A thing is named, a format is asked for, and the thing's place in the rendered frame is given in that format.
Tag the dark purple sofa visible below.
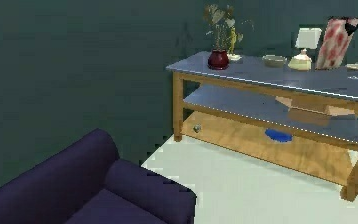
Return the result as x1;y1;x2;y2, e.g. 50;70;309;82
0;128;198;224

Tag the house plant in red pot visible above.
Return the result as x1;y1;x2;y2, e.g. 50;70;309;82
202;3;256;71

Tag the small yellow statuette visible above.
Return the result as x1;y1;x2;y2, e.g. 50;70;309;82
226;27;244;62

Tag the blue flat dish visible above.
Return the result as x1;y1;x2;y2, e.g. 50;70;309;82
264;128;294;144

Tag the grey-green bowl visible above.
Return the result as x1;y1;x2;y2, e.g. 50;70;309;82
261;54;288;69

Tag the open cardboard box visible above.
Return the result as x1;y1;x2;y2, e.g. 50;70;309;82
274;95;357;127

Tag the wooden table with grey shelves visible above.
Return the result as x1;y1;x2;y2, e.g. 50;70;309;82
165;50;358;203

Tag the cream table lamp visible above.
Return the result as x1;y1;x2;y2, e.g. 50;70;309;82
287;27;323;72

